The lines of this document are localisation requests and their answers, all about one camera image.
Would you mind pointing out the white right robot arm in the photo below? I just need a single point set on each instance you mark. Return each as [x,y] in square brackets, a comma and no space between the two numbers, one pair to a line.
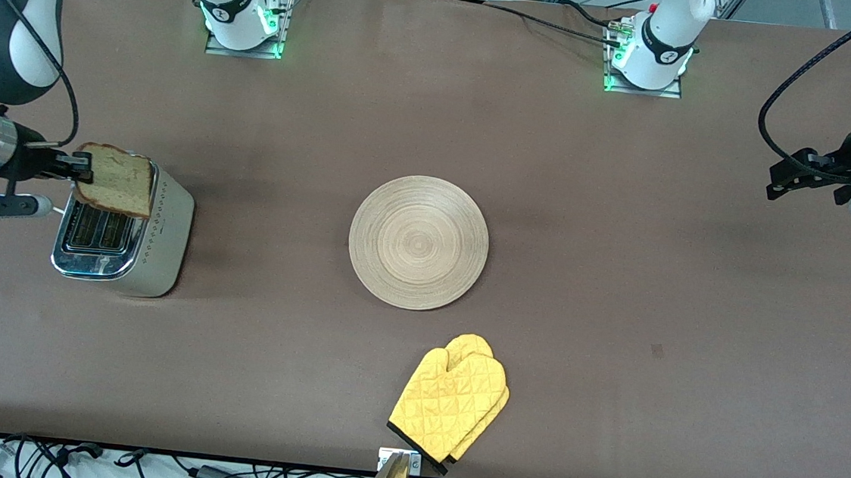
[234,19]

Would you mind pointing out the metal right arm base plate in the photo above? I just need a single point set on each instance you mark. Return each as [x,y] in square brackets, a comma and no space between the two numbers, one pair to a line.
[216,48]

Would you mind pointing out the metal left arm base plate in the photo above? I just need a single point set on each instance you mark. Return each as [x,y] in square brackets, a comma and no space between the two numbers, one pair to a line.
[672,93]

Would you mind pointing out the brown bread slice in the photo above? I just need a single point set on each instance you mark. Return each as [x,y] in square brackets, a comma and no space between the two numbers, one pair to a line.
[119,181]

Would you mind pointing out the small metal stand bracket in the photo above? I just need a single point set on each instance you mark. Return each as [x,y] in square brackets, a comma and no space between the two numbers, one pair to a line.
[415,462]

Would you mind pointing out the yellow quilted oven mitt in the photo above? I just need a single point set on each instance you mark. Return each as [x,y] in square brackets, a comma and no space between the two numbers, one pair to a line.
[443,404]
[472,345]

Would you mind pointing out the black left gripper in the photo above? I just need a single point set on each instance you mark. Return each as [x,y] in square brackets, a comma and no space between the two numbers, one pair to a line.
[847,167]

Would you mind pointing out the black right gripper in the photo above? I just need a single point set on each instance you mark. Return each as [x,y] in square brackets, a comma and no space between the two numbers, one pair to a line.
[27,158]

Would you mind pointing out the silver two-slot toaster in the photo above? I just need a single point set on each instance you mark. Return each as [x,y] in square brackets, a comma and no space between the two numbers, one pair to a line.
[120,253]

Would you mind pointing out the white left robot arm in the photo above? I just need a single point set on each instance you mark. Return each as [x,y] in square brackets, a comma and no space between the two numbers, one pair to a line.
[660,52]

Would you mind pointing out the round wooden plate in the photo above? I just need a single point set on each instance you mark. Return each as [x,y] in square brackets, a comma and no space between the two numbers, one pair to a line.
[418,242]

